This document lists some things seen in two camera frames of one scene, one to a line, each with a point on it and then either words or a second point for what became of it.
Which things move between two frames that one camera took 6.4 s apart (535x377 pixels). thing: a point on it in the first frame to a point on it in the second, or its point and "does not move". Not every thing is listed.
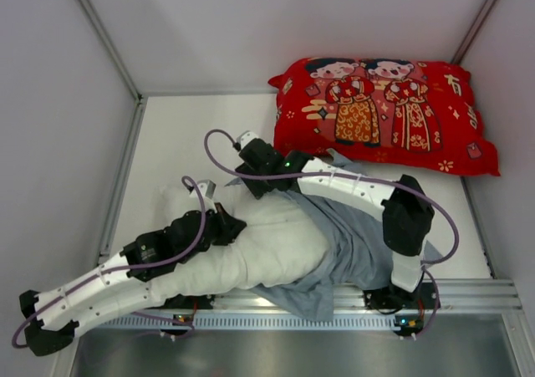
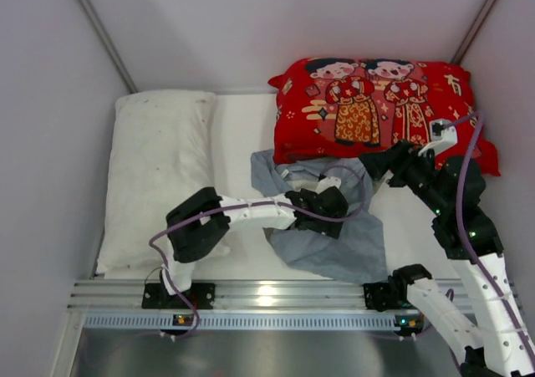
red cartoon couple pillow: [404, 113] does not move
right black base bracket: [425, 296] does not move
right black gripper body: [251, 178] to [401, 165]
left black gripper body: [228, 226] to [312, 221]
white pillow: [284, 239] to [160, 153]
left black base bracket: [186, 302] does not move
